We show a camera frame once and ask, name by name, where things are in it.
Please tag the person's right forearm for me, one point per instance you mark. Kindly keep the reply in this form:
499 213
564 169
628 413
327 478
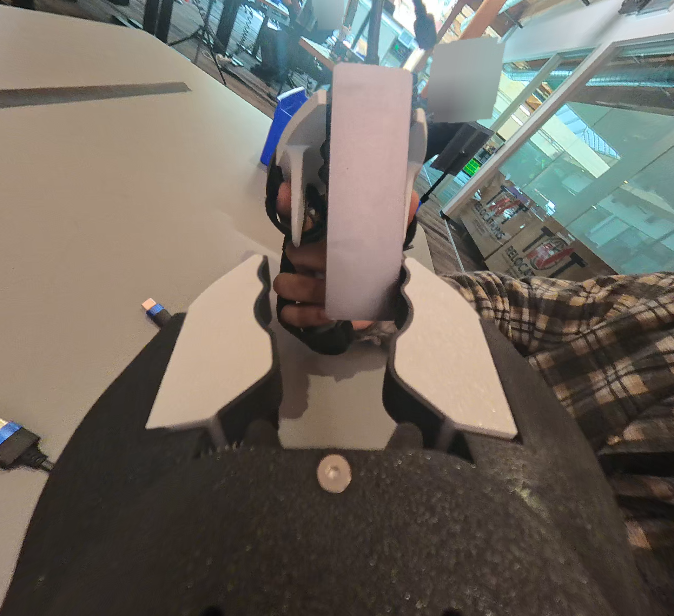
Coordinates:
526 305

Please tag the black monitor on tripod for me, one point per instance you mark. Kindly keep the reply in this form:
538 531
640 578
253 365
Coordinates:
461 145

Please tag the person's plaid shirt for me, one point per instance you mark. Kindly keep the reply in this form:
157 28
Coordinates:
605 389

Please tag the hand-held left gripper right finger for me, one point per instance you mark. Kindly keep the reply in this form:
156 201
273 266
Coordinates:
453 363

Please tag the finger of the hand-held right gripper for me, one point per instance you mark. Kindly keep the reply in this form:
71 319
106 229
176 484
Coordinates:
417 142
303 126

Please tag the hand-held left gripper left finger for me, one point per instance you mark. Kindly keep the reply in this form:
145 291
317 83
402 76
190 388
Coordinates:
216 358

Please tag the person's right hand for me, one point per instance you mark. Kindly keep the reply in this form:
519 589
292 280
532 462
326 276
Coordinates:
303 300

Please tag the dark grey USB hub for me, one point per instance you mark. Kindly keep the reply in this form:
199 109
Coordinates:
368 179

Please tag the blue plastic bin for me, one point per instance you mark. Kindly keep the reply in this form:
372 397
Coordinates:
284 116

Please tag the white box with red logo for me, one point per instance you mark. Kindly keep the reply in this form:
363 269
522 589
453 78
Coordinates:
489 216
547 255

